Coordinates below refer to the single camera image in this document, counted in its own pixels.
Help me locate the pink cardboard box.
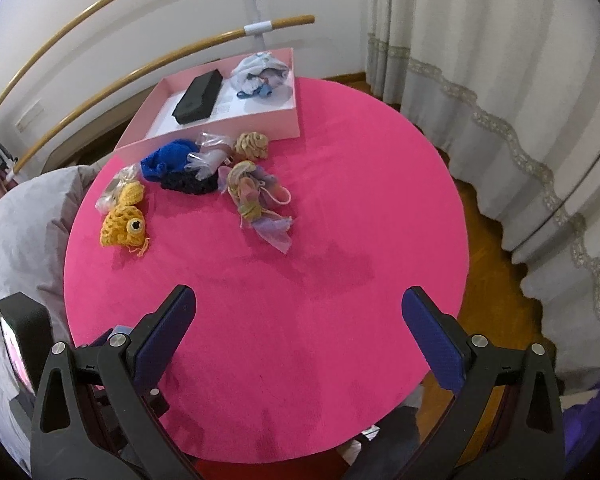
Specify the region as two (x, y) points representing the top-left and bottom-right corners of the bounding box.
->
(114, 54), (300, 165)

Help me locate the blue crochet item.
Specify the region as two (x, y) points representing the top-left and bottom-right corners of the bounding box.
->
(140, 139), (199, 182)

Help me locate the white lace-trimmed curtain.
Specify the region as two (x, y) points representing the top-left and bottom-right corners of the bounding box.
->
(366, 0), (600, 391)

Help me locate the purple cloth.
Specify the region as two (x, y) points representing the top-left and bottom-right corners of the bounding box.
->
(562, 382), (600, 470)

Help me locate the upper wooden ballet bar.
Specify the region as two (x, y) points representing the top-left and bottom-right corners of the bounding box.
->
(0, 0), (117, 106)

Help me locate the pastel multicolour yarn bundle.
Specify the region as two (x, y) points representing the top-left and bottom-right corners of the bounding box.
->
(219, 160), (294, 254)

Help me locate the clear plastic pouch with cord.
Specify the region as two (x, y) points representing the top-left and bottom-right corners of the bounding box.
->
(184, 131), (235, 180)

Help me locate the yellow crochet fish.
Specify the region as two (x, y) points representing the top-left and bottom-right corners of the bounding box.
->
(99, 180), (149, 257)

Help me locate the plastic bag with beige yarn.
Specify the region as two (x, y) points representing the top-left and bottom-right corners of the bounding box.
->
(95, 162), (140, 214)

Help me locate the white bar stand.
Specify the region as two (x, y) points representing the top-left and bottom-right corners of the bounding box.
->
(249, 0), (268, 51)

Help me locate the dark navy crochet item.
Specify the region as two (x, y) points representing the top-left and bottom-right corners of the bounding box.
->
(160, 171), (219, 196)

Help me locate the black rectangular case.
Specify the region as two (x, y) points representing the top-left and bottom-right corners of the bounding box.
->
(172, 70), (223, 125)

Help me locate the pink round table cover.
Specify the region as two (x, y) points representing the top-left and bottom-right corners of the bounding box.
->
(64, 78), (468, 464)

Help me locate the beige stocking bundle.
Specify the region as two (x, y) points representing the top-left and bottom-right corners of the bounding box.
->
(234, 131), (270, 162)

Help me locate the grey cushion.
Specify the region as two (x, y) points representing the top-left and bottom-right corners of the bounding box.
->
(0, 166), (98, 474)

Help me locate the lower wooden ballet bar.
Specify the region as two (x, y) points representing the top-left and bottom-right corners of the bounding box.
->
(9, 14), (316, 176)

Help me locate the light blue printed cloth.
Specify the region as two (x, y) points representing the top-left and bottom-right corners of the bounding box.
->
(230, 51), (290, 99)

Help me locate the wooden ballet bar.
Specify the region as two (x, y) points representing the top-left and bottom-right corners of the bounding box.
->
(9, 14), (316, 176)
(0, 0), (117, 106)

